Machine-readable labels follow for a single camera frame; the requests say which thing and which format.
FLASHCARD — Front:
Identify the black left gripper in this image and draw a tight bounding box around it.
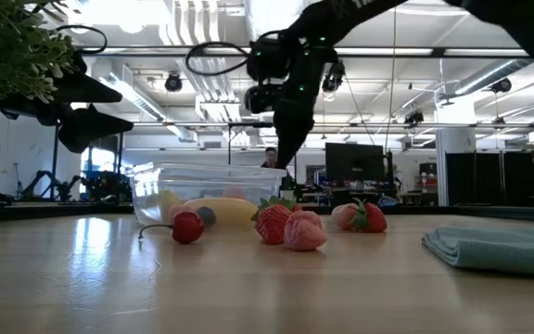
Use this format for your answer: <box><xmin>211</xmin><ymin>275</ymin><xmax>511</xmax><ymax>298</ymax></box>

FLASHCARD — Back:
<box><xmin>0</xmin><ymin>50</ymin><xmax>135</xmax><ymax>155</ymax></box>

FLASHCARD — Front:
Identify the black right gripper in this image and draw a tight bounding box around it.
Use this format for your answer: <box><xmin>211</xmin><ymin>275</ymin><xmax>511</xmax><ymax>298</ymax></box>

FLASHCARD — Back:
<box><xmin>273</xmin><ymin>45</ymin><xmax>340</xmax><ymax>169</ymax></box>

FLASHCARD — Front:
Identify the clear plastic container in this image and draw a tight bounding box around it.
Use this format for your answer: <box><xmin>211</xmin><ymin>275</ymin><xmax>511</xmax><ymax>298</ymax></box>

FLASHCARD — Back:
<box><xmin>126</xmin><ymin>161</ymin><xmax>287</xmax><ymax>228</ymax></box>

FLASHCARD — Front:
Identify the yellow toy banana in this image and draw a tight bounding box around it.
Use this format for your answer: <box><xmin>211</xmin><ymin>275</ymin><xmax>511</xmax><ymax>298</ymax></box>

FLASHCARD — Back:
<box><xmin>183</xmin><ymin>197</ymin><xmax>260</xmax><ymax>228</ymax></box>

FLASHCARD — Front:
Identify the yellow toy lemon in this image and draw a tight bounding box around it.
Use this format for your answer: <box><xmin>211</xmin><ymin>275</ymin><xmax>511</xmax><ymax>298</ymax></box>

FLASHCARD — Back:
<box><xmin>155</xmin><ymin>188</ymin><xmax>184</xmax><ymax>212</ymax></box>

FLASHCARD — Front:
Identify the dark red toy cherry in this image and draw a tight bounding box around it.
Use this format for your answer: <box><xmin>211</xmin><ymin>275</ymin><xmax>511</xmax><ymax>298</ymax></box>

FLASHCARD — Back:
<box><xmin>196</xmin><ymin>206</ymin><xmax>218</xmax><ymax>228</ymax></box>

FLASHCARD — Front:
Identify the bright red toy cherry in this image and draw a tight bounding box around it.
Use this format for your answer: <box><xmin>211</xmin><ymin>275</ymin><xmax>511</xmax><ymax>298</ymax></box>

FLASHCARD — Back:
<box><xmin>137</xmin><ymin>211</ymin><xmax>206</xmax><ymax>246</ymax></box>

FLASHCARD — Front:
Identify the person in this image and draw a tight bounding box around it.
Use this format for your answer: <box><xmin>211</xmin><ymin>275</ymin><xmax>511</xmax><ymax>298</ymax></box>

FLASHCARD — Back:
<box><xmin>261</xmin><ymin>147</ymin><xmax>281</xmax><ymax>169</ymax></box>

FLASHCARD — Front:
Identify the black computer monitor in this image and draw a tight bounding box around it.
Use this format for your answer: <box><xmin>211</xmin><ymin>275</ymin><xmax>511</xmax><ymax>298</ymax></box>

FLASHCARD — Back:
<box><xmin>324</xmin><ymin>142</ymin><xmax>387</xmax><ymax>183</ymax></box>

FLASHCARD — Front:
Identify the green artificial plant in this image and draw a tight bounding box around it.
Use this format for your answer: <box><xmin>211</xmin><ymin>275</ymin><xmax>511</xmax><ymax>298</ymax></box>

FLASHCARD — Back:
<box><xmin>0</xmin><ymin>0</ymin><xmax>79</xmax><ymax>120</ymax></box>

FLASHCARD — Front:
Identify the black overhead crossbar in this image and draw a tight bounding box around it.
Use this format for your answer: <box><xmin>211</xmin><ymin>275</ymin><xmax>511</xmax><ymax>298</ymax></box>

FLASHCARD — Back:
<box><xmin>75</xmin><ymin>45</ymin><xmax>534</xmax><ymax>59</ymax></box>

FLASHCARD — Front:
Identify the black partition panel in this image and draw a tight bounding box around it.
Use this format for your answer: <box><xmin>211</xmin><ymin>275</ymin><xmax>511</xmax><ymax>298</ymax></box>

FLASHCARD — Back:
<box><xmin>445</xmin><ymin>150</ymin><xmax>534</xmax><ymax>208</ymax></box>

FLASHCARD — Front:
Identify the teal folded cloth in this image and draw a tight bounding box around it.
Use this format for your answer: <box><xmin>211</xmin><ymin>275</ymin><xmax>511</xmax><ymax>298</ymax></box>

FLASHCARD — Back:
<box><xmin>421</xmin><ymin>225</ymin><xmax>534</xmax><ymax>280</ymax></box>

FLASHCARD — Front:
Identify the black metal rack frame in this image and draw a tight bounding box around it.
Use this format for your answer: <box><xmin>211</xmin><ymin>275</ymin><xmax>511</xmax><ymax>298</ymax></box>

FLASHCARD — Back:
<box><xmin>47</xmin><ymin>121</ymin><xmax>126</xmax><ymax>201</ymax></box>
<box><xmin>226</xmin><ymin>121</ymin><xmax>299</xmax><ymax>171</ymax></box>

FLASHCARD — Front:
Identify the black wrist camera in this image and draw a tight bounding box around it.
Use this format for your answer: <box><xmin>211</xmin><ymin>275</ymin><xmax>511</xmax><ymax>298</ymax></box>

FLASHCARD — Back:
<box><xmin>243</xmin><ymin>84</ymin><xmax>281</xmax><ymax>115</ymax></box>

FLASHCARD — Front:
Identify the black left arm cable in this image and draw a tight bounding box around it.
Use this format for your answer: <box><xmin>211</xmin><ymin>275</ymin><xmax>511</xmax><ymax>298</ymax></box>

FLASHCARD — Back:
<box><xmin>56</xmin><ymin>24</ymin><xmax>108</xmax><ymax>56</ymax></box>

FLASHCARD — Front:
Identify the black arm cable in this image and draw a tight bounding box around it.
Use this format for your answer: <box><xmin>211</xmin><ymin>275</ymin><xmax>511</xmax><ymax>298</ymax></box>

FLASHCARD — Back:
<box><xmin>56</xmin><ymin>24</ymin><xmax>108</xmax><ymax>56</ymax></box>
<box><xmin>184</xmin><ymin>40</ymin><xmax>252</xmax><ymax>78</ymax></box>

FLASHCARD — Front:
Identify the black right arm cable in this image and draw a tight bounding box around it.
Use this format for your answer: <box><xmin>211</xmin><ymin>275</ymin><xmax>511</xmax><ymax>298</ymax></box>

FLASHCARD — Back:
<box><xmin>184</xmin><ymin>40</ymin><xmax>252</xmax><ymax>78</ymax></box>

